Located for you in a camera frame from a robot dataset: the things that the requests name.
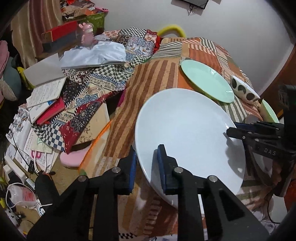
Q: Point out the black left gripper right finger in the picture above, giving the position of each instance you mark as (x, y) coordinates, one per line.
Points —
(207, 209)

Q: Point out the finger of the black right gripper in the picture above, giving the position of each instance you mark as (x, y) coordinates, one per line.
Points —
(260, 126)
(245, 136)

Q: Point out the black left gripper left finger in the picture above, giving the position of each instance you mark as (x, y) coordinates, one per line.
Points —
(88, 206)

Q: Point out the mint green bowl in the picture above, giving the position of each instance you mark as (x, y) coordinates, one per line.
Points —
(267, 112)

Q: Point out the white plate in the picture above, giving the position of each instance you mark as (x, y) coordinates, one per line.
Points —
(192, 128)

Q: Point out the mint green plate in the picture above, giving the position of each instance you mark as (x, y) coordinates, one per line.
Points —
(208, 80)

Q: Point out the right hand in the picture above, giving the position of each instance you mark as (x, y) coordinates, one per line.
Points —
(279, 179)

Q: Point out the white bowl black dots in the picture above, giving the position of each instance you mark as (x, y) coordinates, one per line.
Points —
(243, 91)

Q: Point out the white plastic bag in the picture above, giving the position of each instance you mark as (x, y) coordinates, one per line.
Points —
(20, 195)

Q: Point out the red notebook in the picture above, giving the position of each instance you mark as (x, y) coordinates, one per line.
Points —
(52, 111)

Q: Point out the checkered patchwork quilt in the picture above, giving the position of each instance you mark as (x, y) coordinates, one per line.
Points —
(86, 89)

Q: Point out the open notebook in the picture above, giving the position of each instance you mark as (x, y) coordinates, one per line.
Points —
(47, 78)

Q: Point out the plush toy with pink scarf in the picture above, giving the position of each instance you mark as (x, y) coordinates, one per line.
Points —
(10, 79)

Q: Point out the light blue plastic bag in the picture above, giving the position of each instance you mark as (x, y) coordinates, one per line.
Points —
(101, 54)

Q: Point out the dark blue flat box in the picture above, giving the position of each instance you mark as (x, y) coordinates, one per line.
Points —
(71, 38)

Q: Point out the pink toy figurine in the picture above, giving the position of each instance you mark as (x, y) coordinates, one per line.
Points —
(87, 38)

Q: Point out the red flat box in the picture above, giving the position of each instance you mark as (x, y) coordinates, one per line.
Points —
(59, 32)

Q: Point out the green patterned box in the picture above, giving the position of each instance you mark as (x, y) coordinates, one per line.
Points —
(97, 20)

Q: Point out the striped brown curtain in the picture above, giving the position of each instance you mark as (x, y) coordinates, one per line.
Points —
(33, 19)

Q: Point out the wall mounted black screen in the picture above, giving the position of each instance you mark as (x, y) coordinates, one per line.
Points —
(201, 4)

